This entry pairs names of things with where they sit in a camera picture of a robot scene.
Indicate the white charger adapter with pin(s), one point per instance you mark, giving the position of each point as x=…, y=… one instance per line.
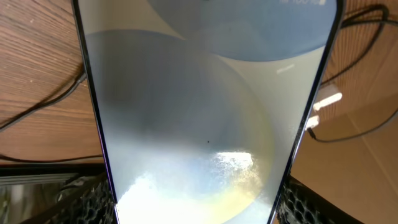
x=312, y=122

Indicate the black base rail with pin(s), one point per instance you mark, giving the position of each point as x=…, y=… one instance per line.
x=21, y=174

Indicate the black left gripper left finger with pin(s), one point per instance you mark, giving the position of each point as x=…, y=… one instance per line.
x=92, y=203

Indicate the Samsung Galaxy smartphone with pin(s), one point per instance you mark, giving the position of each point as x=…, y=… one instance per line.
x=201, y=105

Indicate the white power strip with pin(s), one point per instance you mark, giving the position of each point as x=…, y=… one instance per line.
x=327, y=95

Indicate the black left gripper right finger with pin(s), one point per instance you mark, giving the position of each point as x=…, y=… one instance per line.
x=301, y=205

